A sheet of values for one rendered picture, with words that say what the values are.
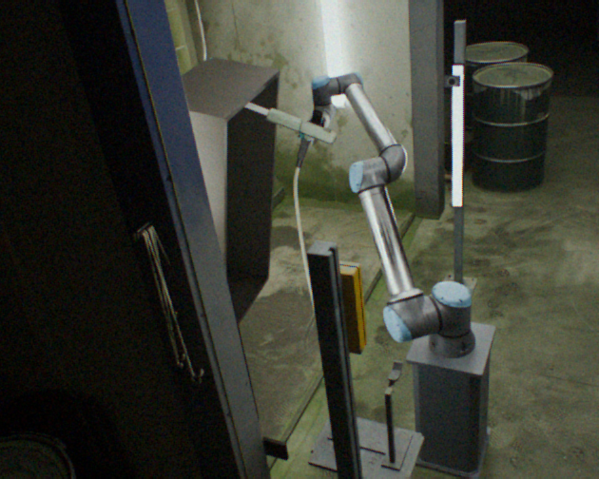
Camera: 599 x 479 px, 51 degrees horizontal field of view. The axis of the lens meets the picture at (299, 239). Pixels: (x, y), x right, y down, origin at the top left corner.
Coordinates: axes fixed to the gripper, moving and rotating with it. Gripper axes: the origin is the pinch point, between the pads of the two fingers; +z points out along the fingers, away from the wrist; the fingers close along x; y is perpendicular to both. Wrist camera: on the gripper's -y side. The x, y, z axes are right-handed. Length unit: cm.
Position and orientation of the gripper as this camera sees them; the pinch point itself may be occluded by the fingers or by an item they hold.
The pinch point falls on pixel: (306, 135)
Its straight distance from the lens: 272.5
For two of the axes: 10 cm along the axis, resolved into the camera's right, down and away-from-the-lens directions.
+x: -9.2, -3.9, 0.9
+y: -2.7, 7.6, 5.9
